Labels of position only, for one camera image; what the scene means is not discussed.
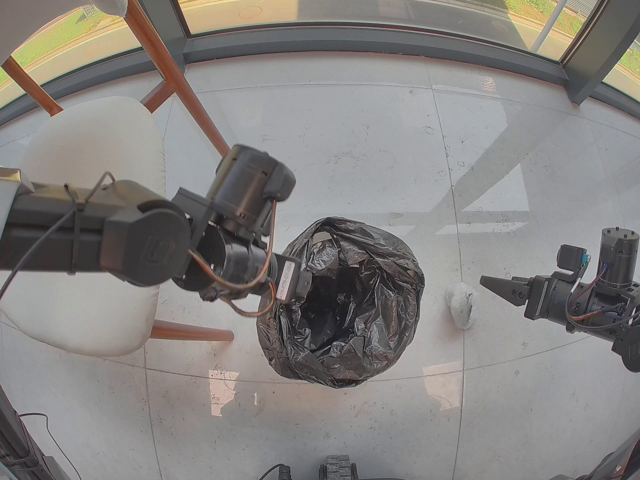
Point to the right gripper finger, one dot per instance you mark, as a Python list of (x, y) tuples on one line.
[(515, 295), (507, 282)]

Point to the black plastic bag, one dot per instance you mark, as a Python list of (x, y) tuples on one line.
[(385, 288)]

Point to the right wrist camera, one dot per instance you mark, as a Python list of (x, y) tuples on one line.
[(571, 258)]

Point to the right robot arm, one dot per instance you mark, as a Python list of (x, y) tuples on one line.
[(617, 263)]

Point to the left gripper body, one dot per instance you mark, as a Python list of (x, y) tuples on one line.
[(250, 268)]

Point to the crumpled white paper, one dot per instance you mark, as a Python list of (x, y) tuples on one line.
[(462, 305)]

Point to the white cushioned wooden chair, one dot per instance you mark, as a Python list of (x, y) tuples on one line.
[(90, 143)]

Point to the window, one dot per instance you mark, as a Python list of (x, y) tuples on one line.
[(310, 43)]

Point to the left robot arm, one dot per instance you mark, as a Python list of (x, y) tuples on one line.
[(125, 228)]

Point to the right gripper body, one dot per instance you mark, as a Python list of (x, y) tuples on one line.
[(545, 298)]

